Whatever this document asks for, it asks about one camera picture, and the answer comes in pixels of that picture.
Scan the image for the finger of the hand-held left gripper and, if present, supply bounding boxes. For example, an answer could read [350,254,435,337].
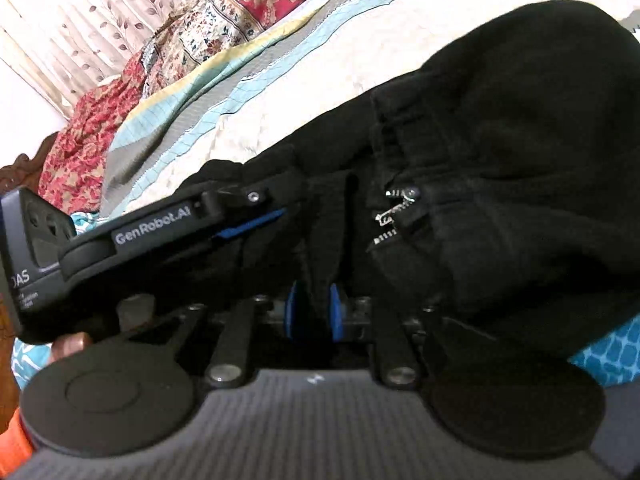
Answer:
[196,184,290,242]

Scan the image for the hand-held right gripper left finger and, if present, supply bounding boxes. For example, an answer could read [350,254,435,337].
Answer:
[125,280,302,389]

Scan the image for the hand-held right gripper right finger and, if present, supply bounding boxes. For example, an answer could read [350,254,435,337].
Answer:
[326,282,487,389]

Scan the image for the black pants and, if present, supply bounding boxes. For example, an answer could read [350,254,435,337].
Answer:
[175,0,640,363]

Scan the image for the person's left hand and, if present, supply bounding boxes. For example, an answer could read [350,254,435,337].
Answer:
[50,331,95,362]

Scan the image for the carved wooden headboard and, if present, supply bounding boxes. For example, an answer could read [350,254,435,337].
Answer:
[0,132,57,202]

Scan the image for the beige chevron quilt teal band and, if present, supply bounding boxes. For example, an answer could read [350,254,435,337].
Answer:
[102,0,640,222]

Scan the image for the red floral blanket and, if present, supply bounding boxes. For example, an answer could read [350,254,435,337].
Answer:
[37,0,397,207]

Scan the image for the orange cloth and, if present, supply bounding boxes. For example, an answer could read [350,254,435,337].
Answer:
[0,404,37,473]

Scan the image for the leaf print curtain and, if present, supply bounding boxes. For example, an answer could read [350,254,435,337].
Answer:
[0,0,242,122]

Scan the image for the teal grid bed sheet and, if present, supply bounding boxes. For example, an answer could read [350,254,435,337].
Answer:
[569,316,640,390]

